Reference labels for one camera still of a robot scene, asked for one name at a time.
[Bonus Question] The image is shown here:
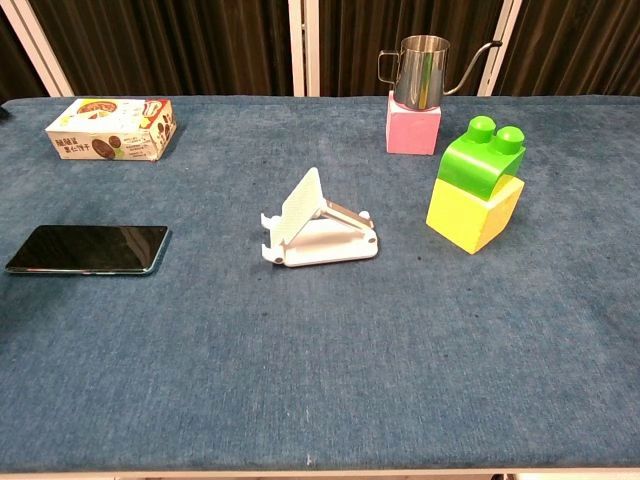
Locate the black smartphone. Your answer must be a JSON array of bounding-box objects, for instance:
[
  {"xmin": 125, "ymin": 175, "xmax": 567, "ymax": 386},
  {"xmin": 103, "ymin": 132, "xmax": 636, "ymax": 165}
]
[{"xmin": 4, "ymin": 224, "xmax": 170, "ymax": 276}]

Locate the white folding phone stand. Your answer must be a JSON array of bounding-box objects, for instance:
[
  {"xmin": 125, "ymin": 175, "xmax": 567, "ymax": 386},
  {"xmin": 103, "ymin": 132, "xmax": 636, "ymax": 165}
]
[{"xmin": 260, "ymin": 166, "xmax": 380, "ymax": 269}]

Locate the blue felt table cloth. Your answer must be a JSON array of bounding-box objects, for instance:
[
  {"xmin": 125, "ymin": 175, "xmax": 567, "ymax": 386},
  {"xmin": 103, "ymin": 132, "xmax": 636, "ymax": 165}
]
[{"xmin": 0, "ymin": 94, "xmax": 640, "ymax": 472}]

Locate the pink cube block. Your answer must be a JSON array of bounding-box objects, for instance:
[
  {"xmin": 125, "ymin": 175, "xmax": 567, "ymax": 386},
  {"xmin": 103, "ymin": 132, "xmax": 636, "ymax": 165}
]
[{"xmin": 385, "ymin": 90, "xmax": 442, "ymax": 156}]

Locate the yellow cube block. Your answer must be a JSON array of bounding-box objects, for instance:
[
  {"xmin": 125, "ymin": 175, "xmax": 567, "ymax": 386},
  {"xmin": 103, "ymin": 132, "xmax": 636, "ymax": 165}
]
[{"xmin": 425, "ymin": 174, "xmax": 526, "ymax": 255}]

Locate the green studded toy brick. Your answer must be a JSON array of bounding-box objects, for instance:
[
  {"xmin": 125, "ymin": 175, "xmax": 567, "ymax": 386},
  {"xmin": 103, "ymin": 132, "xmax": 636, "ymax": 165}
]
[{"xmin": 436, "ymin": 115, "xmax": 527, "ymax": 202}]

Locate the stainless steel gooseneck pitcher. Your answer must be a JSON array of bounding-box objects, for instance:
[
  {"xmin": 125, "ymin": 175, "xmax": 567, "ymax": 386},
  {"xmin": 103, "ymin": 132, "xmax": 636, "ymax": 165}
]
[{"xmin": 377, "ymin": 34, "xmax": 504, "ymax": 111}]

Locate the cookie box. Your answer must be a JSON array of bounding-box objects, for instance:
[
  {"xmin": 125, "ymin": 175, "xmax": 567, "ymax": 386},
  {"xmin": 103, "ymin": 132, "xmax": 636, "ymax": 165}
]
[{"xmin": 44, "ymin": 97, "xmax": 178, "ymax": 163}]

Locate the black pleated curtain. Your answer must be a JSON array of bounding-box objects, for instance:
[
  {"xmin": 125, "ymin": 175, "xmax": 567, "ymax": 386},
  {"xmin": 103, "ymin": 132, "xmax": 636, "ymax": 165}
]
[{"xmin": 0, "ymin": 0, "xmax": 640, "ymax": 104}]

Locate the white frame post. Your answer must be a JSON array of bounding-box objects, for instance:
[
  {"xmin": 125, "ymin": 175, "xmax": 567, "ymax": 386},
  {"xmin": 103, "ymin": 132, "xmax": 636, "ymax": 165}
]
[
  {"xmin": 287, "ymin": 0, "xmax": 321, "ymax": 98},
  {"xmin": 476, "ymin": 0, "xmax": 524, "ymax": 97},
  {"xmin": 0, "ymin": 0, "xmax": 75, "ymax": 98}
]

